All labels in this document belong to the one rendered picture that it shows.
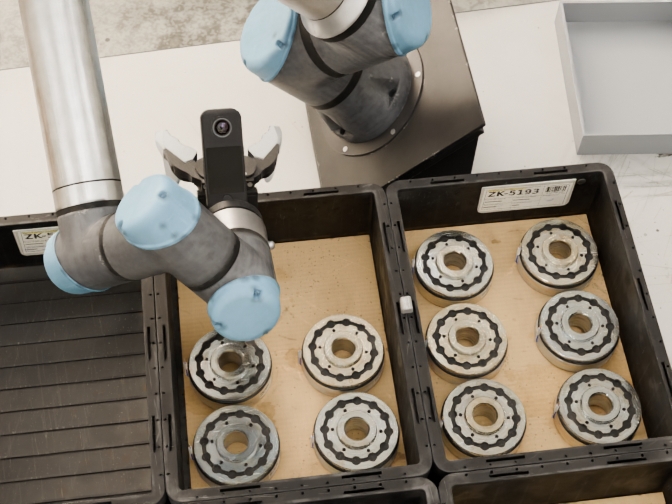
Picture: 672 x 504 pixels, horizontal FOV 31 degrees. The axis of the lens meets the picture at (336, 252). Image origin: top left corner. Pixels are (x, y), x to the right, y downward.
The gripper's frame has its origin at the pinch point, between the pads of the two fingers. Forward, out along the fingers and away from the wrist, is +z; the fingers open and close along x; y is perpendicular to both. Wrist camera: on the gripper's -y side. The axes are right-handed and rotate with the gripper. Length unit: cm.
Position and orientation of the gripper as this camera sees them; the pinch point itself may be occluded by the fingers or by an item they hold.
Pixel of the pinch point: (217, 123)
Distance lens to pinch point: 153.8
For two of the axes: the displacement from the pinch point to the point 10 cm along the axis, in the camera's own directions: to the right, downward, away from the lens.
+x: 9.9, -0.6, 1.6
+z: -1.6, -6.0, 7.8
